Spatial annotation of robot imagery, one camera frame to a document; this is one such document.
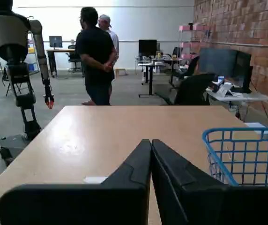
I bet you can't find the small white tape piece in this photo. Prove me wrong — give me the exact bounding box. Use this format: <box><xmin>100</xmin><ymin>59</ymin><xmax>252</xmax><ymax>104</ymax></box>
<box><xmin>83</xmin><ymin>176</ymin><xmax>108</xmax><ymax>184</ymax></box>

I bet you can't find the black office chair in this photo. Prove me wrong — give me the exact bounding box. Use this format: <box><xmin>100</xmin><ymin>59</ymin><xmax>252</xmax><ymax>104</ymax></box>
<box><xmin>156</xmin><ymin>73</ymin><xmax>217</xmax><ymax>106</ymax></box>
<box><xmin>66</xmin><ymin>44</ymin><xmax>82</xmax><ymax>73</ymax></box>

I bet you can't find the white box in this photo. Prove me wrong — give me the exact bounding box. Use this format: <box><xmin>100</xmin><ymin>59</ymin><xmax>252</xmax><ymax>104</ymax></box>
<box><xmin>212</xmin><ymin>79</ymin><xmax>233</xmax><ymax>97</ymax></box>

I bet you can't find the white table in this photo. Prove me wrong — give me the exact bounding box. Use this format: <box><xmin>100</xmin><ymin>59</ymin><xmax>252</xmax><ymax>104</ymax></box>
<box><xmin>205</xmin><ymin>85</ymin><xmax>268</xmax><ymax>111</ymax></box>

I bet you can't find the small wooden stool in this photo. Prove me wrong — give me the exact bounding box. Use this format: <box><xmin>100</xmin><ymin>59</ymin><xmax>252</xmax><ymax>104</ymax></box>
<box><xmin>114</xmin><ymin>67</ymin><xmax>127</xmax><ymax>77</ymax></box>

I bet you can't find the black computer monitor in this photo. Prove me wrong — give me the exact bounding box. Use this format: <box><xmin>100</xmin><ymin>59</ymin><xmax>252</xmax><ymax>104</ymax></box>
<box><xmin>232</xmin><ymin>51</ymin><xmax>253</xmax><ymax>94</ymax></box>
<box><xmin>138</xmin><ymin>39</ymin><xmax>158</xmax><ymax>57</ymax></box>

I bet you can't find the large black monitor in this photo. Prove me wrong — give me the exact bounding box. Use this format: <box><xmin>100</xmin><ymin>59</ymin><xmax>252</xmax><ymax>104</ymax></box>
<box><xmin>198</xmin><ymin>48</ymin><xmax>239</xmax><ymax>79</ymax></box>

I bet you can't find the wooden desk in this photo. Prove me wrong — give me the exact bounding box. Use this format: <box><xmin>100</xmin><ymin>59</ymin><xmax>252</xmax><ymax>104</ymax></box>
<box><xmin>45</xmin><ymin>48</ymin><xmax>76</xmax><ymax>77</ymax></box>

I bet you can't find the person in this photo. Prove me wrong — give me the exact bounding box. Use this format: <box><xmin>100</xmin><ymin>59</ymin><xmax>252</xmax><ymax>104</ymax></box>
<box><xmin>74</xmin><ymin>6</ymin><xmax>118</xmax><ymax>106</ymax></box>
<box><xmin>98</xmin><ymin>14</ymin><xmax>120</xmax><ymax>83</ymax></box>

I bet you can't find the small computer monitor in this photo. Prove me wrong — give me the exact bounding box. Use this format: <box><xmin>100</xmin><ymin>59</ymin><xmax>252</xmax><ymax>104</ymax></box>
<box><xmin>49</xmin><ymin>36</ymin><xmax>63</xmax><ymax>49</ymax></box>

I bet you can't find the pink shelf rack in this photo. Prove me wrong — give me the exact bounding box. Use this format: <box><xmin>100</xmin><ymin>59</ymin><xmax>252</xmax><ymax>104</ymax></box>
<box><xmin>178</xmin><ymin>22</ymin><xmax>211</xmax><ymax>60</ymax></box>

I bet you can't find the grey humanoid robot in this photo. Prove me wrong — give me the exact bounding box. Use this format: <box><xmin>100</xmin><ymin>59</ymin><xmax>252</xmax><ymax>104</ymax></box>
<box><xmin>0</xmin><ymin>0</ymin><xmax>55</xmax><ymax>166</ymax></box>

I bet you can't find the blue wire basket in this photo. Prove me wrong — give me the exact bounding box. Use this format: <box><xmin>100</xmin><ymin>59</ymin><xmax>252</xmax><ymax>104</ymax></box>
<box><xmin>201</xmin><ymin>127</ymin><xmax>268</xmax><ymax>187</ymax></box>

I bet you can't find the black frame desk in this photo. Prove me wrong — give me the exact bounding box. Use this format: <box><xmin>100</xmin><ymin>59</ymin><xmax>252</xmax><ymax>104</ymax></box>
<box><xmin>137</xmin><ymin>57</ymin><xmax>184</xmax><ymax>98</ymax></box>

